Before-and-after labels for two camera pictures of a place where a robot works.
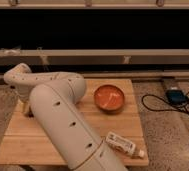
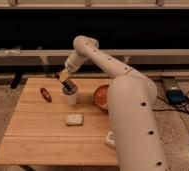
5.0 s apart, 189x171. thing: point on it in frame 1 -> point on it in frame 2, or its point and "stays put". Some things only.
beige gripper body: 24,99 -> 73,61
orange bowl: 109,97 stays put
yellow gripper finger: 27,110 -> 64,75
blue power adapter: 176,96 stays put
